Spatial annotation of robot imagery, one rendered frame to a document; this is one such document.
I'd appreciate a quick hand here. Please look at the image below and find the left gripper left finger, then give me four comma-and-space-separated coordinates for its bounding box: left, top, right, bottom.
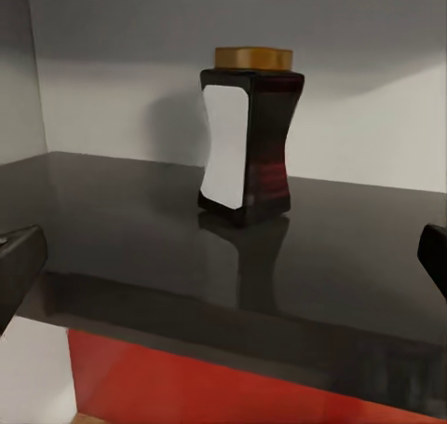
0, 225, 48, 337

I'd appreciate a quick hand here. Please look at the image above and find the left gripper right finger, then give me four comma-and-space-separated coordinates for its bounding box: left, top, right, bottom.
417, 224, 447, 298

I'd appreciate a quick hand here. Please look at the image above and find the bottle of coffee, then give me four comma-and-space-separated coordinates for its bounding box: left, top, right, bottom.
197, 47, 305, 226

